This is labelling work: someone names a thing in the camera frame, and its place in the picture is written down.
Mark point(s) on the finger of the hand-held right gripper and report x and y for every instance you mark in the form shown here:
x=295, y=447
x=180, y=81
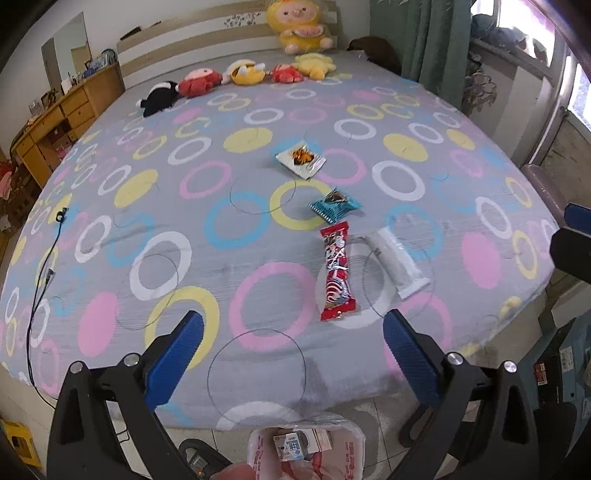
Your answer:
x=570, y=244

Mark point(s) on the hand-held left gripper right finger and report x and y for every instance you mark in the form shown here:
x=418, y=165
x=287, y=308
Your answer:
x=413, y=364

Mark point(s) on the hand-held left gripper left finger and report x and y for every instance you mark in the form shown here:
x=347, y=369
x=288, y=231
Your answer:
x=178, y=357

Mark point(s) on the bin with plastic bag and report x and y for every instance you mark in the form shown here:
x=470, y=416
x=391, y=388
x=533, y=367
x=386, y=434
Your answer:
x=351, y=454

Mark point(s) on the red snack packet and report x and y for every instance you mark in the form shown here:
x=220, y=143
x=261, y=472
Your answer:
x=338, y=272

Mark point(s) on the blue and white carton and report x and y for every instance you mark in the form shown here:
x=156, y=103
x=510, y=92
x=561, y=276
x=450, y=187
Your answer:
x=288, y=446

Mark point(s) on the pink waste bin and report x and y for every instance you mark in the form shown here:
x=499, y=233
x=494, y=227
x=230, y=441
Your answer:
x=545, y=187

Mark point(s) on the clear white plastic packet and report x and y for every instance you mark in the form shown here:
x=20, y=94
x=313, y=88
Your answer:
x=397, y=263

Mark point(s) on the black slipper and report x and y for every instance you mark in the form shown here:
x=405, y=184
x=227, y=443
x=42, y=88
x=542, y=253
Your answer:
x=203, y=461

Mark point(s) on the dark box with labels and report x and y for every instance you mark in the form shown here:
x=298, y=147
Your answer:
x=561, y=364

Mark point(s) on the teal snack packet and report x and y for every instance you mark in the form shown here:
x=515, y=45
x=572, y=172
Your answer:
x=334, y=204

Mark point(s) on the yellow plastic stool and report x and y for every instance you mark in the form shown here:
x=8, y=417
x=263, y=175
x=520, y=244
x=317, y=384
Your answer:
x=18, y=445

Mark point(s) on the window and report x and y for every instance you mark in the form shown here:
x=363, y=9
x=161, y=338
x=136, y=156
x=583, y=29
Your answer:
x=531, y=37

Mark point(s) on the white snack packet orange print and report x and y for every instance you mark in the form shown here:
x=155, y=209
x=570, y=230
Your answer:
x=300, y=159

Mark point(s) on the bed with circle-print sheet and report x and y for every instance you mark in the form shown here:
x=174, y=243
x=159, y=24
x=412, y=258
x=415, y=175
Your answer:
x=277, y=138

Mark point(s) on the wooden chair with clothes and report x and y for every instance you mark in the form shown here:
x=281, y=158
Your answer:
x=9, y=180

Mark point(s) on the green curtain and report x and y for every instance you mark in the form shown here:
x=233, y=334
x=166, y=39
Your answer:
x=425, y=41

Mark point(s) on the black and white plush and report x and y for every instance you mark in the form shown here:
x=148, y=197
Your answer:
x=157, y=99

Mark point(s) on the wooden desk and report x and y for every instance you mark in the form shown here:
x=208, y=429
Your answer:
x=74, y=110

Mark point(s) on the dark brown bag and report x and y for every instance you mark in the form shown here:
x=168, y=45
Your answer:
x=374, y=50

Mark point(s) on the red round plush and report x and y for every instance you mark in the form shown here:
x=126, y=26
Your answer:
x=198, y=82

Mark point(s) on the yellow and white plush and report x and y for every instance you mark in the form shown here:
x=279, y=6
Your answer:
x=244, y=73

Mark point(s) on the small red plush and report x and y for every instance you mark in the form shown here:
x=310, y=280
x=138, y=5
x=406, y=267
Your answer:
x=284, y=74

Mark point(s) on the yellow duck plush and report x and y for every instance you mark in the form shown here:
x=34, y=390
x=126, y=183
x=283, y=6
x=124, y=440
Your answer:
x=316, y=66

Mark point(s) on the large yellow pig plush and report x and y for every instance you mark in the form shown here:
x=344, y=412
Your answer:
x=298, y=25

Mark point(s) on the wall mirror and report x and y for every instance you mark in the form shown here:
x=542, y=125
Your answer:
x=64, y=46

